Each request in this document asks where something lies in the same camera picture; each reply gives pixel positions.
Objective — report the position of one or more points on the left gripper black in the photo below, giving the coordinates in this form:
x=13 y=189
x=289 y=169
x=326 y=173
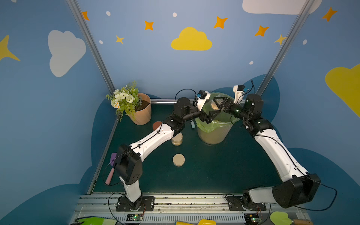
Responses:
x=204 y=115

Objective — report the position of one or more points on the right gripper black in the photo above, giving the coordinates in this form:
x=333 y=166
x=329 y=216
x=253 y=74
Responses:
x=226 y=104

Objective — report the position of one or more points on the beige jar lid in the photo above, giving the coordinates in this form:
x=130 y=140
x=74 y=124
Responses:
x=178 y=160

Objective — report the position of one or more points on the clear oatmeal jar front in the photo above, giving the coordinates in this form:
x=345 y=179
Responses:
x=215 y=105

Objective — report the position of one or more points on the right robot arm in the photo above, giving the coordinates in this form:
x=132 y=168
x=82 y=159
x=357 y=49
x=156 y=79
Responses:
x=297 y=186

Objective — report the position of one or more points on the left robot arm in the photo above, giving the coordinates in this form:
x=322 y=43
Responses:
x=128 y=161

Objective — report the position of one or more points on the beige lid oatmeal jar rear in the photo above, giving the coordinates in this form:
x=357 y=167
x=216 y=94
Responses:
x=177 y=140

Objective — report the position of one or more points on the red lid oatmeal jar left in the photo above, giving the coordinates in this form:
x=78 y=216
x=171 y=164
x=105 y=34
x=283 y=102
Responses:
x=157 y=125

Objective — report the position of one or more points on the mesh bin green bag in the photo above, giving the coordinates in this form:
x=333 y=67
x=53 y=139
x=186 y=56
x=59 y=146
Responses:
x=216 y=131

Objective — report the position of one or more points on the light blue toy spatula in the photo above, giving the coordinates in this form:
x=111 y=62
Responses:
x=192 y=124

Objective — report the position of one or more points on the terracotta flower pot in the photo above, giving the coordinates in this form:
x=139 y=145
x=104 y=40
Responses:
x=143 y=116

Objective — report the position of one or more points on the white flowers green plant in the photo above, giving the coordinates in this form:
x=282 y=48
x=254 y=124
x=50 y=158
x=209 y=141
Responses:
x=125 y=100

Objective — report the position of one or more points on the purple pink toy spatula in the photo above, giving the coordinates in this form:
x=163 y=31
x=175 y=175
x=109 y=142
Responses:
x=109 y=178

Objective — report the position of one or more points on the right controller board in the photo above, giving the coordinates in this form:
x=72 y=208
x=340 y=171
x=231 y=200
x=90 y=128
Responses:
x=251 y=219

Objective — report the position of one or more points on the controller board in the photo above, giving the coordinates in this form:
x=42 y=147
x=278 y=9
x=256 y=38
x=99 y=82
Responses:
x=251 y=219
x=134 y=218

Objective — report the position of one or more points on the left controller board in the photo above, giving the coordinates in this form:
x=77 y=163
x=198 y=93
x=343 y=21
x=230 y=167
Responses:
x=134 y=218

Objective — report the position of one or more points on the green toy tool left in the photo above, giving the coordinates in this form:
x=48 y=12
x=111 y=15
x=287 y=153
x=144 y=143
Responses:
x=94 y=221

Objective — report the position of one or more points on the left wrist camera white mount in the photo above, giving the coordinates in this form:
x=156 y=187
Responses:
x=202 y=98

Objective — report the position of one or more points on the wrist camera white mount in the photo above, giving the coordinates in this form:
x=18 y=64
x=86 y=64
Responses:
x=240 y=91
x=202 y=98

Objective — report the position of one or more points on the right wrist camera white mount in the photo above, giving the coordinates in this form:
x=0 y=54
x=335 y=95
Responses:
x=240 y=91

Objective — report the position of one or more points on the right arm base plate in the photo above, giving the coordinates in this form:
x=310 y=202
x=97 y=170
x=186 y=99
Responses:
x=235 y=203

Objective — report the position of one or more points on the aluminium front rail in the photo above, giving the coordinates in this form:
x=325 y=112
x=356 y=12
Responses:
x=170 y=208

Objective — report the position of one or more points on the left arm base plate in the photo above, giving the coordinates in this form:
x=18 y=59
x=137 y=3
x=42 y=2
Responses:
x=144 y=203

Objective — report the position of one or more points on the green toy spatula wooden handle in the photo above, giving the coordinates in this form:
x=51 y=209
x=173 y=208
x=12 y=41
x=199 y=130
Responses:
x=282 y=218

